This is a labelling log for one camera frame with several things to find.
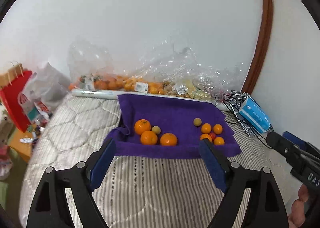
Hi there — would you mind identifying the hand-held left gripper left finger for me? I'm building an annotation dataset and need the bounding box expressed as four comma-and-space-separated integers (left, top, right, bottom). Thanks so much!
26, 138, 117, 228

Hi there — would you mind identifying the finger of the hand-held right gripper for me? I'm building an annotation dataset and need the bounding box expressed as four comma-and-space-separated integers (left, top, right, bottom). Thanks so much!
282, 131, 320, 158
266, 131, 304, 166

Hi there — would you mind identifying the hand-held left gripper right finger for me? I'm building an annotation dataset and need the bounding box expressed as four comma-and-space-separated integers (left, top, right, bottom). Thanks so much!
199, 139, 289, 228

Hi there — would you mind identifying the large orange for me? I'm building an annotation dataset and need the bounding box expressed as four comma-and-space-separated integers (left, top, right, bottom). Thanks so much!
134, 119, 152, 135
140, 130, 158, 146
160, 133, 178, 147

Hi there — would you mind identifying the purple towel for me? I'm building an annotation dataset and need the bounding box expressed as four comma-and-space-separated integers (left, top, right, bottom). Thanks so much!
103, 93, 242, 159

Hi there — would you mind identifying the person's right hand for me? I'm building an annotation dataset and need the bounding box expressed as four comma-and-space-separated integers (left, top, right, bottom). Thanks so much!
287, 183, 311, 228

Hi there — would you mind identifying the blue tissue pack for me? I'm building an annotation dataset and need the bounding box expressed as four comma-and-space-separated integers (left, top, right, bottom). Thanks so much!
239, 97, 272, 134

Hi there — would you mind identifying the striped mattress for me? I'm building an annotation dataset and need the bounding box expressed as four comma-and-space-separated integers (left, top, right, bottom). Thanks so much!
19, 93, 300, 228

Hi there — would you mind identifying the red white packet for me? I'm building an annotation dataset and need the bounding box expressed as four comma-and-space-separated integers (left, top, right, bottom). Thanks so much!
34, 101, 50, 118

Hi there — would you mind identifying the wooden side table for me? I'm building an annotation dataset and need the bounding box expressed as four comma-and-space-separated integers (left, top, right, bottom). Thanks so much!
7, 128, 35, 163

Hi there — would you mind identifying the teal white packet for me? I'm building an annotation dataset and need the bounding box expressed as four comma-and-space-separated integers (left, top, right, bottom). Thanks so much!
26, 106, 42, 124

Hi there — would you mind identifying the white plastic bag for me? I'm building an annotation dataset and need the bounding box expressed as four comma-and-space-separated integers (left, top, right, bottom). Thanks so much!
22, 62, 72, 123

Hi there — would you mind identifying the clear bag of oranges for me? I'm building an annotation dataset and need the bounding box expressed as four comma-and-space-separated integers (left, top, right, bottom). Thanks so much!
112, 43, 175, 96
68, 39, 115, 91

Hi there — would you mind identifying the red paper bag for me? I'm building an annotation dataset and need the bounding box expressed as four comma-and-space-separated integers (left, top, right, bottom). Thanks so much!
0, 61, 34, 133

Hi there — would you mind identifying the light wooden furniture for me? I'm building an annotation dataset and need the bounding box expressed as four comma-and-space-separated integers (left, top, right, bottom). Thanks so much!
0, 68, 24, 88

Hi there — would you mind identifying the black wire rack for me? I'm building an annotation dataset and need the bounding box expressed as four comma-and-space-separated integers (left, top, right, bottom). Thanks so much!
221, 91, 273, 141

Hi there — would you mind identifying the brown wooden door frame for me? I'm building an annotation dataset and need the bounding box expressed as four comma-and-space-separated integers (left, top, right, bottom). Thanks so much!
242, 0, 274, 96

